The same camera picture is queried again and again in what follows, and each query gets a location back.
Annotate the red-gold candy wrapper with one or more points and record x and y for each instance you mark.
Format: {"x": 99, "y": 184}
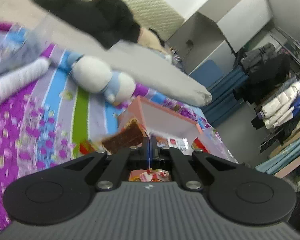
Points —
{"x": 149, "y": 175}

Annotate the pink cardboard box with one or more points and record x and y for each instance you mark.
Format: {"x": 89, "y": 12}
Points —
{"x": 160, "y": 120}

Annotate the clear blue-grey plastic bag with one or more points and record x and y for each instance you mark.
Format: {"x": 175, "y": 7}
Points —
{"x": 18, "y": 47}

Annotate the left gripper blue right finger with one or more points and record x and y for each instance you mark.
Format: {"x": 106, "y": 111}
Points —
{"x": 154, "y": 147}

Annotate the white-red snack bag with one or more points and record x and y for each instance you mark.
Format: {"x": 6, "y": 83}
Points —
{"x": 180, "y": 143}

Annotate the black clothing pile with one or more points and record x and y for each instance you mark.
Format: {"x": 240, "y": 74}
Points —
{"x": 108, "y": 21}

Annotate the beige pillow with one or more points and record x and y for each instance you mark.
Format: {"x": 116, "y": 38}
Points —
{"x": 149, "y": 40}

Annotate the grey bed cover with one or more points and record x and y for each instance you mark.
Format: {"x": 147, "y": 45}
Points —
{"x": 143, "y": 64}

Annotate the grey white wardrobe cabinet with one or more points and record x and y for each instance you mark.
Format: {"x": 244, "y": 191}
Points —
{"x": 218, "y": 30}

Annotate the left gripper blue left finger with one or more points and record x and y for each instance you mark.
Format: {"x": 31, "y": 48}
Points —
{"x": 145, "y": 148}

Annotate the white and blue plush toy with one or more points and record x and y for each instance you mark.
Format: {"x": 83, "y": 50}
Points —
{"x": 95, "y": 76}

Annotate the white cylindrical bottle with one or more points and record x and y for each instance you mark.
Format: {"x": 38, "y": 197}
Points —
{"x": 13, "y": 81}

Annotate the hanging clothes rack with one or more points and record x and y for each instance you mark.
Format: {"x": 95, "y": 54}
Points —
{"x": 281, "y": 115}

